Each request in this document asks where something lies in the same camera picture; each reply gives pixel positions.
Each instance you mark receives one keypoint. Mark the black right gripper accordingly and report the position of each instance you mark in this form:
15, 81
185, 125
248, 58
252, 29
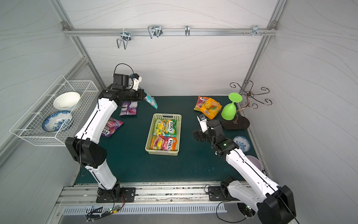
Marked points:
203, 135

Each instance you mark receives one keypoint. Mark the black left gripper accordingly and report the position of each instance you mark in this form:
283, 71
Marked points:
141, 94

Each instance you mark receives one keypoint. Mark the teal mint candy bag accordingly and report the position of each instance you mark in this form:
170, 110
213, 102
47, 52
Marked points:
151, 100

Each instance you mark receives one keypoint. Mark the green spring tea candy bag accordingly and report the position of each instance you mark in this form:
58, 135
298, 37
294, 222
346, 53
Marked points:
165, 127

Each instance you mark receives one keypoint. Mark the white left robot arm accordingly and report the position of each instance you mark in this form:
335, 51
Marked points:
84, 147

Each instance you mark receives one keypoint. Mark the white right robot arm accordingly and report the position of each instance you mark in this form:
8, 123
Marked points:
273, 204

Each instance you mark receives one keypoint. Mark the pale green perforated plastic basket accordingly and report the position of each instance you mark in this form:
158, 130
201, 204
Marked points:
156, 116

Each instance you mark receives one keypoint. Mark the purple candy bag back side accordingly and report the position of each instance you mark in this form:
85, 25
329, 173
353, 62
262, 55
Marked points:
129, 108

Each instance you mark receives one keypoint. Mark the green plastic wine glass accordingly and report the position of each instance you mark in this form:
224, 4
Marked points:
229, 111

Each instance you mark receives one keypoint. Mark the yellow orange candy bag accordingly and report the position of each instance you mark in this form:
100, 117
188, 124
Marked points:
211, 108

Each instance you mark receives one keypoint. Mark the metal glass holder stand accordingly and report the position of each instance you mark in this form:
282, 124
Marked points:
248, 102

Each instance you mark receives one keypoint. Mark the small blue patterned dish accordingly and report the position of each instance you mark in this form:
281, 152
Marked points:
243, 143

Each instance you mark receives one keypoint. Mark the purple Fox's berries candy bag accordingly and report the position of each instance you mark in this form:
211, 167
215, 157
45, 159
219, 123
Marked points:
111, 127

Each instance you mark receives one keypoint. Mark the orange fruits candy bag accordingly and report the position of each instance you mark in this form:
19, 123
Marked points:
200, 102

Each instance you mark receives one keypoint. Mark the lilac bowl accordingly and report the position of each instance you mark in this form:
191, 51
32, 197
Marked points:
255, 161

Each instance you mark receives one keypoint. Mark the metal double hook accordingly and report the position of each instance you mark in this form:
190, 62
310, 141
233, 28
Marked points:
124, 39

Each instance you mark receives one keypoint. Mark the white ceramic bowl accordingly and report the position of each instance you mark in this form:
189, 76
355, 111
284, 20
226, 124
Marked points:
66, 101

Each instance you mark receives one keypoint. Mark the metal hook centre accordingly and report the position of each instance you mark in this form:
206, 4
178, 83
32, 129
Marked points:
154, 31

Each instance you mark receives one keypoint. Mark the blue patterned ceramic bowl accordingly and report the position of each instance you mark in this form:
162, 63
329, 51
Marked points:
58, 121

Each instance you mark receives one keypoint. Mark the small metal hook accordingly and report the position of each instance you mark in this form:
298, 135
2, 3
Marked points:
187, 30

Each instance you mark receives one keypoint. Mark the metal hook right end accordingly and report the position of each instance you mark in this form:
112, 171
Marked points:
255, 32

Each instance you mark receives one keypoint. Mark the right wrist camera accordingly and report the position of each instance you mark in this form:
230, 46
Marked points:
202, 119

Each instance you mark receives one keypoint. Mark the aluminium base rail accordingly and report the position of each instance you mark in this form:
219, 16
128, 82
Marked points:
146, 193

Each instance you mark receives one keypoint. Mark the white wire wall basket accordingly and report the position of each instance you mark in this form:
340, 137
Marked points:
29, 126

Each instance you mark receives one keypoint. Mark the aluminium top rail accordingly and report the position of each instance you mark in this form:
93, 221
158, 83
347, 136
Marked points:
167, 32

